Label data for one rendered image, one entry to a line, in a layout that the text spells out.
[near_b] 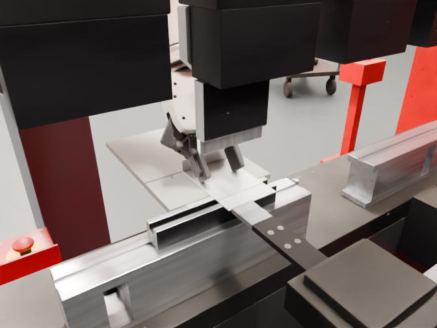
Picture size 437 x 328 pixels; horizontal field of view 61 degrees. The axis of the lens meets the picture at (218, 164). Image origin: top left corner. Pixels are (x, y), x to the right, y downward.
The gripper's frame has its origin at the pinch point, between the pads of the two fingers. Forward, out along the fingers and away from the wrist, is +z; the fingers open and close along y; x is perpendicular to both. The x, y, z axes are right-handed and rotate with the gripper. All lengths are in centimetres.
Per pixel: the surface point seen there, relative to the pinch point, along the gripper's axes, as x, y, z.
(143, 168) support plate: 8.6, -8.6, -4.2
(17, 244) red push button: 34.7, -29.1, -1.3
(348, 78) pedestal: 92, 154, -35
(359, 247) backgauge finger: -19.9, 0.8, 15.3
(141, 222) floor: 160, 30, -1
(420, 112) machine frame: 19, 84, 2
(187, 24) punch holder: -15.9, -6.2, -14.2
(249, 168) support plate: 1.1, 5.7, 2.2
